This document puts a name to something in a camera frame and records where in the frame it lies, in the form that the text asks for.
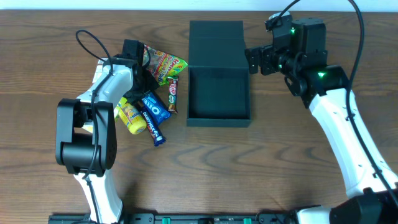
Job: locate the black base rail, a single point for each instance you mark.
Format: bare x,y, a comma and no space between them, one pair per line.
153,218

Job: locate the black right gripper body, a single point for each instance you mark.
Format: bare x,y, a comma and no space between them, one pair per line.
261,59

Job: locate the brown Pocky box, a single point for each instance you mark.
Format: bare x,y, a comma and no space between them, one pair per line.
99,69

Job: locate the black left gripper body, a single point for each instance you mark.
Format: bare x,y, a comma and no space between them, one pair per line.
137,94

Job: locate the yellow Mentos bottle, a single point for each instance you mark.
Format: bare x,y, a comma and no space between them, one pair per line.
132,118

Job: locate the green yellow snack box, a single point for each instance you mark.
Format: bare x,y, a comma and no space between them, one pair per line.
119,107

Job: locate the colourful gummy candy bag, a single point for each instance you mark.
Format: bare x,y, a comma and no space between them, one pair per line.
162,65

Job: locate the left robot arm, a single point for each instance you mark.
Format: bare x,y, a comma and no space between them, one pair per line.
86,141

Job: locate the Dairy Milk chocolate bar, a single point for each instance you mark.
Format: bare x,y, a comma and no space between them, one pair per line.
153,128

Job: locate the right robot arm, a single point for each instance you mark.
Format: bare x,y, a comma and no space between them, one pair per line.
298,52

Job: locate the black gift box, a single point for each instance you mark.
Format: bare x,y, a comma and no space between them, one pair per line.
218,76

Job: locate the KitKat Milo bar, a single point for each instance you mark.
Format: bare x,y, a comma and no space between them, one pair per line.
173,89

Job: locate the blue Oreo pack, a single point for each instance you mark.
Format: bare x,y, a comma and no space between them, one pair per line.
156,108

